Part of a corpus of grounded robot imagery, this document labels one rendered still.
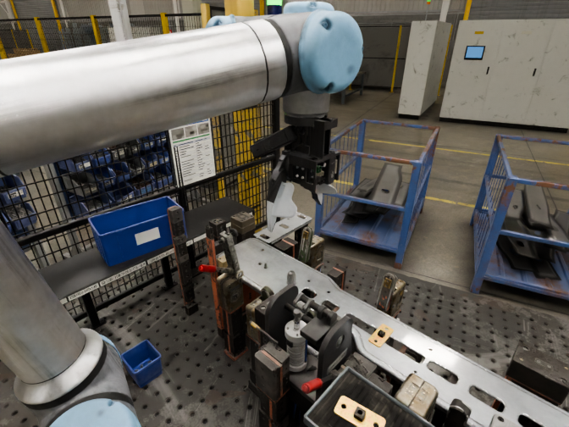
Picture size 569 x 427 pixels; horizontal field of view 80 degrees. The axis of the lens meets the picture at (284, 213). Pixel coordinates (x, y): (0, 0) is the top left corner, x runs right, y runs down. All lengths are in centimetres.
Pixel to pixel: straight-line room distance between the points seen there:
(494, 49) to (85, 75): 838
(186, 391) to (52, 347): 82
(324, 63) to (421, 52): 821
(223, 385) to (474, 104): 799
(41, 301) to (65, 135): 28
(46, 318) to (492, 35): 840
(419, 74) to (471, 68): 100
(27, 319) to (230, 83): 36
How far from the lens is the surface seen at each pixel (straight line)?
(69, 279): 136
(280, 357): 87
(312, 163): 54
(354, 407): 71
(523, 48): 857
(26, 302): 51
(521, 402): 105
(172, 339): 147
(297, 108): 54
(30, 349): 54
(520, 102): 867
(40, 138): 29
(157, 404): 131
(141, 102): 29
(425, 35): 854
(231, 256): 107
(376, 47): 1283
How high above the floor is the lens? 175
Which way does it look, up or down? 28 degrees down
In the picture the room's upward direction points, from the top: straight up
